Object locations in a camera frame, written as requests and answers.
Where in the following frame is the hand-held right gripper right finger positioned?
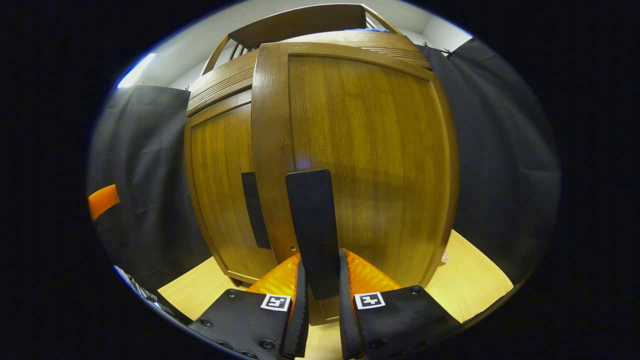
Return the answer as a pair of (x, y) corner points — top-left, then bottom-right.
(338, 248), (463, 360)

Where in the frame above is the wooden double-door shoe cabinet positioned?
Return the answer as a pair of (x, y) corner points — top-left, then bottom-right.
(184, 3), (433, 288)

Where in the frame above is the black door handle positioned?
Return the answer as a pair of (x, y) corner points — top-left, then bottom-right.
(285, 169), (342, 301)
(241, 171), (272, 250)

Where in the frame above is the black backdrop cloth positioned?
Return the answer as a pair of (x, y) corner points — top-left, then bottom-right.
(87, 37), (562, 291)

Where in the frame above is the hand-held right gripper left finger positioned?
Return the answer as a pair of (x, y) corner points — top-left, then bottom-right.
(187, 252), (310, 360)

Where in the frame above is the wooden shoe cabinet door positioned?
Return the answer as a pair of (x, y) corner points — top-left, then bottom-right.
(251, 41), (460, 326)
(184, 90), (278, 286)

